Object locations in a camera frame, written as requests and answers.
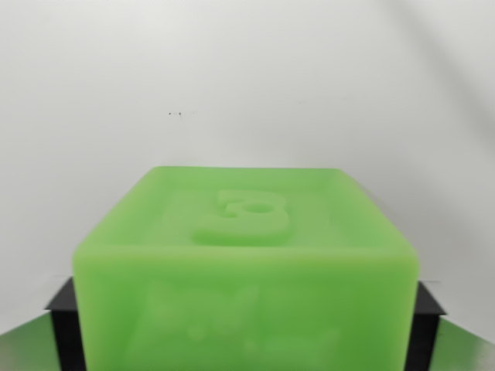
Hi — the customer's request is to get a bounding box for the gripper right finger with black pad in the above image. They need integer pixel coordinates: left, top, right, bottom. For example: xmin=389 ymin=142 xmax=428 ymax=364
xmin=404 ymin=281 xmax=495 ymax=371

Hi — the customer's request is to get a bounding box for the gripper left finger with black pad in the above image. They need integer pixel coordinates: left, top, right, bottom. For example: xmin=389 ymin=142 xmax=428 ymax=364
xmin=0 ymin=277 xmax=88 ymax=371

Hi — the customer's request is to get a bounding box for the green cube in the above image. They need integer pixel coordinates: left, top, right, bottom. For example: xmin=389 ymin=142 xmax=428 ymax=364
xmin=72 ymin=165 xmax=421 ymax=371

